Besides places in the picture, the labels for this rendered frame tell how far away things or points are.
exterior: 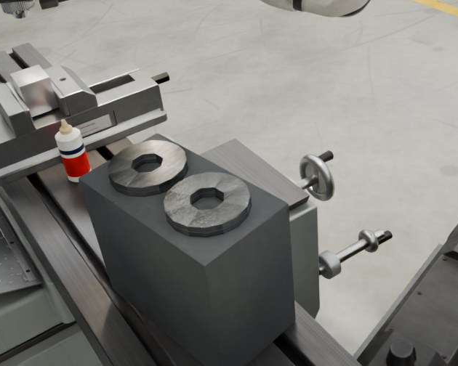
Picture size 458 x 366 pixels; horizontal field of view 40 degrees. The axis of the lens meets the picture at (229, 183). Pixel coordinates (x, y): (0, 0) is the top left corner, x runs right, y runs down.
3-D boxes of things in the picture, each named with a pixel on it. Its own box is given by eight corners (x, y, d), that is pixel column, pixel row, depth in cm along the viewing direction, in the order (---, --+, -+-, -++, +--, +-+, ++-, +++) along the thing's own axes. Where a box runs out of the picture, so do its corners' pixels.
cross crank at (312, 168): (315, 179, 156) (314, 139, 149) (347, 202, 148) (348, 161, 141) (263, 205, 150) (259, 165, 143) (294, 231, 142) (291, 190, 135)
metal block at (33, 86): (48, 94, 113) (38, 64, 109) (59, 107, 108) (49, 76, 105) (19, 104, 111) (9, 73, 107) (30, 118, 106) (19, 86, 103)
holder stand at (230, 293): (180, 240, 90) (155, 122, 78) (297, 321, 76) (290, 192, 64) (111, 289, 84) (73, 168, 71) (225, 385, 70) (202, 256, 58)
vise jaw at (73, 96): (74, 80, 117) (69, 60, 115) (99, 106, 109) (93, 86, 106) (43, 90, 115) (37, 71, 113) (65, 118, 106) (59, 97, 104)
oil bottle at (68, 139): (86, 165, 107) (70, 110, 100) (96, 176, 104) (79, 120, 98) (64, 174, 106) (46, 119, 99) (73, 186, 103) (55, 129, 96)
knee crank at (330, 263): (380, 231, 152) (382, 212, 148) (398, 244, 148) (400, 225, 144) (309, 272, 144) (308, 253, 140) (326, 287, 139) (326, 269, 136)
